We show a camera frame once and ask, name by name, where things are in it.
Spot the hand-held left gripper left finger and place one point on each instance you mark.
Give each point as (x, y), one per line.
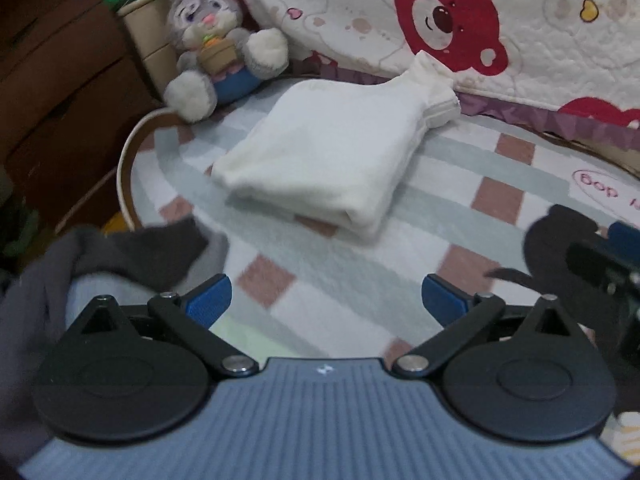
(210, 301)

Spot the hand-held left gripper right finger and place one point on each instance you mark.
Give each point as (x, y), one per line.
(445, 302)

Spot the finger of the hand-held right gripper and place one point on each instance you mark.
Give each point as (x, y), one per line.
(625, 236)

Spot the cream fleece garment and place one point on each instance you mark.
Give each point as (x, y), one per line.
(330, 155)

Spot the beige sofa base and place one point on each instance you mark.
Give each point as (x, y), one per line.
(605, 152)

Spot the checked dog print rug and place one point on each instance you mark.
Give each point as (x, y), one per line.
(320, 265)

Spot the grey cloth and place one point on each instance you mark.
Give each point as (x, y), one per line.
(30, 320)

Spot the red bear print quilt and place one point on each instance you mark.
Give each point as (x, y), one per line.
(525, 60)

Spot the brown wooden dresser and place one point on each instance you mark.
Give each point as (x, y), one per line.
(65, 90)

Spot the beige small drawer cabinet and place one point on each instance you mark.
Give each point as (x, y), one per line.
(150, 45)

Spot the grey bunny plush toy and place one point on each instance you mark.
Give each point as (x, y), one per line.
(210, 35)

